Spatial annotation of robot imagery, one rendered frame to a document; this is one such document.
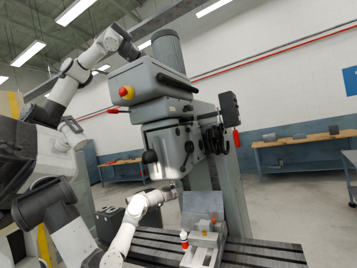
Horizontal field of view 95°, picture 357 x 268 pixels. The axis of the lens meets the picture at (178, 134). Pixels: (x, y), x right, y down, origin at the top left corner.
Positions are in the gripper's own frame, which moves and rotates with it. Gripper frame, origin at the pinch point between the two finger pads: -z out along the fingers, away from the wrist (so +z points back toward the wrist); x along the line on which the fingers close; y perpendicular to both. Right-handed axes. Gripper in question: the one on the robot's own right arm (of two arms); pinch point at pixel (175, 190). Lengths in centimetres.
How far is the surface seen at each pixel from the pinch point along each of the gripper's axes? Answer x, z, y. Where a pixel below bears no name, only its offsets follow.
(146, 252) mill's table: 14.3, 17.8, 32.0
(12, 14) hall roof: 601, 80, -496
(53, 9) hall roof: 538, -23, -497
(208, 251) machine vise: -20.3, 1.8, 24.8
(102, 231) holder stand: 50, 32, 25
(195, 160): -5.7, -13.9, -13.6
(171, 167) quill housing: -9.1, 5.8, -15.2
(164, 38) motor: 3, -16, -92
